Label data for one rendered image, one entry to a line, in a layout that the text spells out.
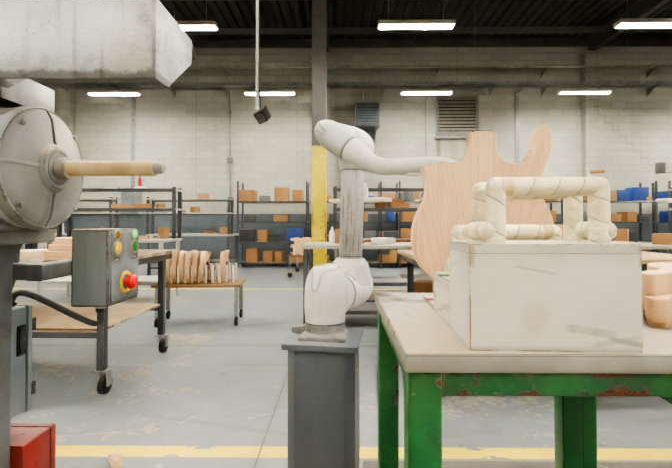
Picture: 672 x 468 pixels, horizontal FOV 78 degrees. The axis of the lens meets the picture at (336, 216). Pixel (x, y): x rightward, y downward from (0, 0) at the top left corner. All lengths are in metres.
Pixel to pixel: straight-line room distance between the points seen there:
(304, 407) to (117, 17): 1.31
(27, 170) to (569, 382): 1.04
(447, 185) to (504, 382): 0.50
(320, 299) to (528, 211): 0.80
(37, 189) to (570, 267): 0.99
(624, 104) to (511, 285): 14.10
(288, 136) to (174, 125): 3.31
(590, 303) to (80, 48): 0.95
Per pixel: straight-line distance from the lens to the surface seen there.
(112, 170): 0.98
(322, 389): 1.60
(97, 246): 1.22
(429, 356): 0.70
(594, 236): 0.80
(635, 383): 0.86
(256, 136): 12.36
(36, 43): 0.94
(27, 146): 1.01
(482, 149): 1.11
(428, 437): 0.76
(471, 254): 0.71
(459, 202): 1.08
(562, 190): 0.77
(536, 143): 1.15
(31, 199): 1.01
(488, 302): 0.72
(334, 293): 1.57
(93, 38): 0.89
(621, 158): 14.43
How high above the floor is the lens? 1.13
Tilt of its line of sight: 1 degrees up
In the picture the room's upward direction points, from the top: straight up
